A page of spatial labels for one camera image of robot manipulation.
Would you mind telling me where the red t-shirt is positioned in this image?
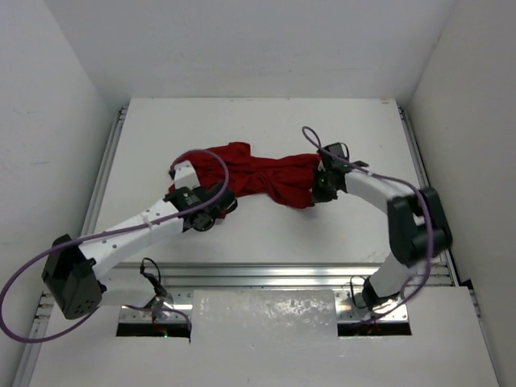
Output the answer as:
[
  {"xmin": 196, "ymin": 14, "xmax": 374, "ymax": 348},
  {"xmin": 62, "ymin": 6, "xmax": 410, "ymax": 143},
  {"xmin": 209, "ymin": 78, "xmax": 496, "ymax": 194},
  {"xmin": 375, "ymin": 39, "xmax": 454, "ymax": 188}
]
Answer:
[{"xmin": 182, "ymin": 142, "xmax": 320, "ymax": 209}]

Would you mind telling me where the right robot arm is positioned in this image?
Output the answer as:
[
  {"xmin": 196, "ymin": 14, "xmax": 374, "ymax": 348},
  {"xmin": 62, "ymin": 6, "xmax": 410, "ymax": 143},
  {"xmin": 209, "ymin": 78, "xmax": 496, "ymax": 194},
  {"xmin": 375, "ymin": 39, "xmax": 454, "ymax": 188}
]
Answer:
[{"xmin": 311, "ymin": 143, "xmax": 452, "ymax": 310}]

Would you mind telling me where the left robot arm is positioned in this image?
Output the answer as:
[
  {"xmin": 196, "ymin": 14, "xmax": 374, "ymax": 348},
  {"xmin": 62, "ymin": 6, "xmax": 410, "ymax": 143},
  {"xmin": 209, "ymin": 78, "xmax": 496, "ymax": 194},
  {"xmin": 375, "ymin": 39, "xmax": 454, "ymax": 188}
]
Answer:
[{"xmin": 42, "ymin": 182, "xmax": 238, "ymax": 320}]

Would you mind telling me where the white foam panel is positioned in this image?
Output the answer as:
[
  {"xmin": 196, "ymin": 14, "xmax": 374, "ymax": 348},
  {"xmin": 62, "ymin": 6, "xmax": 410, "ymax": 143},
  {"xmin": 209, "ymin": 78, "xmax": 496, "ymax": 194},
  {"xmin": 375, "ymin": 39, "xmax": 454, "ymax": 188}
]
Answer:
[{"xmin": 191, "ymin": 289, "xmax": 338, "ymax": 344}]

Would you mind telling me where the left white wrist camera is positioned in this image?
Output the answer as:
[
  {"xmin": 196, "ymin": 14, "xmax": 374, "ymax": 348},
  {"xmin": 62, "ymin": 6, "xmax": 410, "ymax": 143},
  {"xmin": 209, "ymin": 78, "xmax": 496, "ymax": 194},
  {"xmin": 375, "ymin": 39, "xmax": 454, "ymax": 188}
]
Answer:
[{"xmin": 169, "ymin": 160, "xmax": 201, "ymax": 189}]

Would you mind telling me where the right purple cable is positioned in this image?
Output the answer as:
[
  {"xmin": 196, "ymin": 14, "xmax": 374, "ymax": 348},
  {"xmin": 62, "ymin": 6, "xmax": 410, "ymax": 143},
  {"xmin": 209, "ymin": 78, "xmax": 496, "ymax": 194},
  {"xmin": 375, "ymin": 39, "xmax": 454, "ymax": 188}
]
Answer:
[{"xmin": 301, "ymin": 126, "xmax": 439, "ymax": 323}]

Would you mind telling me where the purple cable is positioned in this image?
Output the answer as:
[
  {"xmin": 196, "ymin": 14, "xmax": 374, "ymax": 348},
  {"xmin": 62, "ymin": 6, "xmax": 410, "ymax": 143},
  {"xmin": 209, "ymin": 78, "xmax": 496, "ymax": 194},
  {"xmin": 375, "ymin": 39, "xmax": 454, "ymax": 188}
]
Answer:
[
  {"xmin": 301, "ymin": 126, "xmax": 439, "ymax": 323},
  {"xmin": 0, "ymin": 148, "xmax": 231, "ymax": 343}
]

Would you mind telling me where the right aluminium side rail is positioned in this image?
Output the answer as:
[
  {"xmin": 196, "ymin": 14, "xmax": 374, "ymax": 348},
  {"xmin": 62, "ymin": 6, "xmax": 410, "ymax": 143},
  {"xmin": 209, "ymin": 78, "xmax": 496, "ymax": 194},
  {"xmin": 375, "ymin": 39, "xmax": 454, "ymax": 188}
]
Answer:
[{"xmin": 397, "ymin": 106, "xmax": 431, "ymax": 186}]

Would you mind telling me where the aluminium side rail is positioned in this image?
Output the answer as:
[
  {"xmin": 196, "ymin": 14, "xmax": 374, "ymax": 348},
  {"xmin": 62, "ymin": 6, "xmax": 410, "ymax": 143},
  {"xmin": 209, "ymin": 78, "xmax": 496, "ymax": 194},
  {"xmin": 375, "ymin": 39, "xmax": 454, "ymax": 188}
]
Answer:
[
  {"xmin": 397, "ymin": 106, "xmax": 431, "ymax": 186},
  {"xmin": 81, "ymin": 105, "xmax": 128, "ymax": 236}
]

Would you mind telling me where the left aluminium side rail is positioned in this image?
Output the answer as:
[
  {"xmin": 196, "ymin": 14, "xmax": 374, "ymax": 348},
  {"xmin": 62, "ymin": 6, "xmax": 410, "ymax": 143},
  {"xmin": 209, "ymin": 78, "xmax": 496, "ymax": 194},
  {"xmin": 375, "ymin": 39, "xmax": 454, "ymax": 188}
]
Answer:
[{"xmin": 81, "ymin": 105, "xmax": 128, "ymax": 236}]

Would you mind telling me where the aluminium front rail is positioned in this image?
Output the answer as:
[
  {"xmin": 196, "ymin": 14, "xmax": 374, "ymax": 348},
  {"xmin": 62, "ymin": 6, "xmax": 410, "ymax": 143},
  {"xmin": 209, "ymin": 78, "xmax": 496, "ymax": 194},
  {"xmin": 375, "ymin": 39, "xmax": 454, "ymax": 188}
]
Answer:
[{"xmin": 108, "ymin": 261, "xmax": 452, "ymax": 289}]

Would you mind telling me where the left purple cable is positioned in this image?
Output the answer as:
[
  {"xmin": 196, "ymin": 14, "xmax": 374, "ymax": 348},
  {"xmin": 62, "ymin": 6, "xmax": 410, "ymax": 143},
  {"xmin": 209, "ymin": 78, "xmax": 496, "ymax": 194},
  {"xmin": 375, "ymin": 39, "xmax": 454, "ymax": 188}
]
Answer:
[{"xmin": 0, "ymin": 148, "xmax": 231, "ymax": 343}]

